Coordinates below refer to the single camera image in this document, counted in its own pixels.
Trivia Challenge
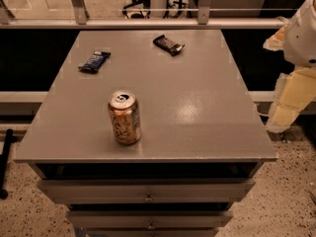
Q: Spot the black office chair base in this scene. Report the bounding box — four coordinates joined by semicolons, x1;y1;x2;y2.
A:
122;0;150;19

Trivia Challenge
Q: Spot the drawer with knob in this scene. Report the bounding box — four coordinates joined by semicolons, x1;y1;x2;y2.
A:
67;210;232;230
38;179;255;204

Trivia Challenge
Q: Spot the black stand leg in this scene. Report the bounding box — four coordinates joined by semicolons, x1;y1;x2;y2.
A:
0;129;14;199

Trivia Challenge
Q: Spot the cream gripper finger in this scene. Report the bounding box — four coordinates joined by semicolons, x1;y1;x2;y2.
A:
266;66;316;133
263;26;287;51

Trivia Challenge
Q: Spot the top drawer with knob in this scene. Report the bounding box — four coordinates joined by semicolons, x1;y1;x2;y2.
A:
38;179;255;204

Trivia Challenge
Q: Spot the metal glass railing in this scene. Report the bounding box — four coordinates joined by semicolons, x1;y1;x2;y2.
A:
0;0;298;30

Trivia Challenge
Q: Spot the blue snack bar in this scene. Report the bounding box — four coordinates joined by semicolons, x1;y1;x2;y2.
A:
78;51;111;73

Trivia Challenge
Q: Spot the grey drawer cabinet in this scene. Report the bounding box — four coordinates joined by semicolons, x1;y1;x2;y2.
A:
15;30;277;237

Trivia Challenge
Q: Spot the black chocolate rxbar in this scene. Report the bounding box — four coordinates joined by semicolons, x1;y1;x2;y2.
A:
153;35;185;56

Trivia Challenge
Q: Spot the orange soda can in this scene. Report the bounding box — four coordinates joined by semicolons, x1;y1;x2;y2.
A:
108;90;141;145

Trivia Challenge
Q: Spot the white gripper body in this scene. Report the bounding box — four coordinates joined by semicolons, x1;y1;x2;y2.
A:
283;0;316;67

